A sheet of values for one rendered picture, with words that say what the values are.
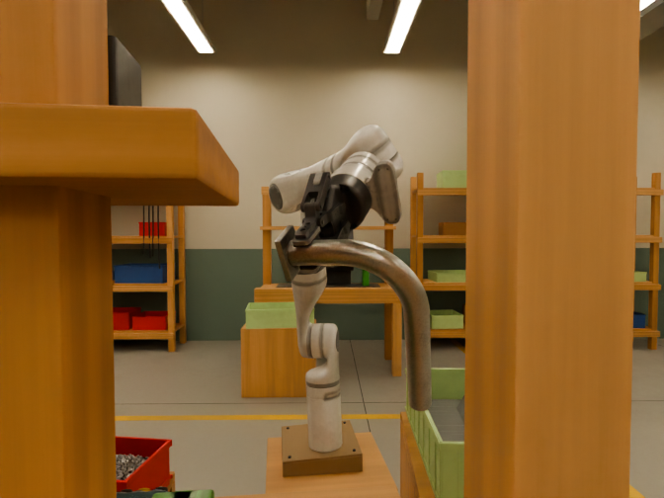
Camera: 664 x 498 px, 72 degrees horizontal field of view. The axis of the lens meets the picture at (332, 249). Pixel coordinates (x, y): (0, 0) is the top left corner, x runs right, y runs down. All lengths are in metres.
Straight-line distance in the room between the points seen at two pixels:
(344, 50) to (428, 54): 1.13
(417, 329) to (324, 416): 0.76
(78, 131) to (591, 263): 0.33
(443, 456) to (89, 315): 1.01
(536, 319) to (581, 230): 0.07
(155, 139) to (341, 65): 6.33
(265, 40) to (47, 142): 6.48
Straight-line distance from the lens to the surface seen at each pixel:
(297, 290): 1.13
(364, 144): 0.77
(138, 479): 1.28
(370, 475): 1.30
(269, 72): 6.58
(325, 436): 1.29
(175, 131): 0.27
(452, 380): 1.83
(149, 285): 6.03
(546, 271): 0.35
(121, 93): 0.43
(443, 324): 5.92
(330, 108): 6.40
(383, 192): 0.63
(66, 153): 0.28
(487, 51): 0.40
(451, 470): 1.27
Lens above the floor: 1.47
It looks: 2 degrees down
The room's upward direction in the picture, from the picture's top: straight up
